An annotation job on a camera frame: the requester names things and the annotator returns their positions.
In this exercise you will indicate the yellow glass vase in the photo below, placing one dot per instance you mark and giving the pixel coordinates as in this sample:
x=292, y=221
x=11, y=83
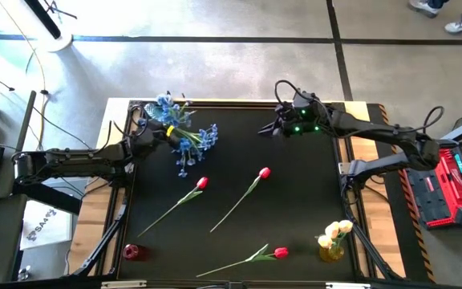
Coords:
x=331, y=255

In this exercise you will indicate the red glass vase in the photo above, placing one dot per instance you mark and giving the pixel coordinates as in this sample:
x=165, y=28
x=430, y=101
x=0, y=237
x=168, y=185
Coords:
x=130, y=253

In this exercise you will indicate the red artificial tulip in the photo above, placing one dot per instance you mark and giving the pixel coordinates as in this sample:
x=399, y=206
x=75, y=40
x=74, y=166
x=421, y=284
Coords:
x=264, y=173
x=202, y=183
x=281, y=253

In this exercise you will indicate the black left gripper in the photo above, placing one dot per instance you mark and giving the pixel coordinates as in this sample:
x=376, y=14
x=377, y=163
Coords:
x=151, y=140

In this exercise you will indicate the red black tool box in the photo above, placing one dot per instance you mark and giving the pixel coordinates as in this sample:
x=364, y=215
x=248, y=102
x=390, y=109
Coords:
x=451, y=192

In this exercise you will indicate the grey desk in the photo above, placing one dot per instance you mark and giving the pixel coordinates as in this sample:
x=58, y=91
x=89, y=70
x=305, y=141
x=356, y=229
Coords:
x=2, y=249
x=10, y=128

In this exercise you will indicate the white frame bracket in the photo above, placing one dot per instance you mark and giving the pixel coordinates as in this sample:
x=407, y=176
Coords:
x=122, y=284
x=347, y=286

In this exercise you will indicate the black yellow-striped floor strip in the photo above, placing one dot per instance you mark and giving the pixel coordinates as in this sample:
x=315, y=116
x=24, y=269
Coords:
x=411, y=249

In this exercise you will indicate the person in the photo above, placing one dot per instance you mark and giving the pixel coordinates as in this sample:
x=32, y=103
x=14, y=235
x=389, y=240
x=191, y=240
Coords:
x=461, y=26

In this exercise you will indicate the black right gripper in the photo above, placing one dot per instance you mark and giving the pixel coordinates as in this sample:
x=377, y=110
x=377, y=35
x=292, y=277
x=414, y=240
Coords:
x=287, y=122

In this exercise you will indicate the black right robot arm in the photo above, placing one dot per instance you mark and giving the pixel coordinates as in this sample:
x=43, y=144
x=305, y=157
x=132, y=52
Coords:
x=375, y=130

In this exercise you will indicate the black pole white base stand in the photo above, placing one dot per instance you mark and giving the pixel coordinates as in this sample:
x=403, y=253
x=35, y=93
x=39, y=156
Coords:
x=56, y=42

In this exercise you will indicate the small silver object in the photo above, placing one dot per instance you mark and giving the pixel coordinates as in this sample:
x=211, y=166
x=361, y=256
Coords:
x=24, y=273

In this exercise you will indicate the black base beam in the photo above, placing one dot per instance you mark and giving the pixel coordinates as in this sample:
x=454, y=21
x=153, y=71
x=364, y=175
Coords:
x=46, y=194

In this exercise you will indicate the black diagonal frame strut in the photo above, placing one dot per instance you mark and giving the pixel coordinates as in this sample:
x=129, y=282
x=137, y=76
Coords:
x=102, y=245
x=369, y=249

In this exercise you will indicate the white paper sheet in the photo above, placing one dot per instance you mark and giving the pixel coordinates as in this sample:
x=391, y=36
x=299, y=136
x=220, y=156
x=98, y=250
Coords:
x=42, y=229

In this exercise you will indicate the black aluminium table frame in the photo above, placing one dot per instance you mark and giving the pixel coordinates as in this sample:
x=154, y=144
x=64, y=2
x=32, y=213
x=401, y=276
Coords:
x=235, y=104

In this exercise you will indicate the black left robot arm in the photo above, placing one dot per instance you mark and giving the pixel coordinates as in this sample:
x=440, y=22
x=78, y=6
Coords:
x=74, y=162

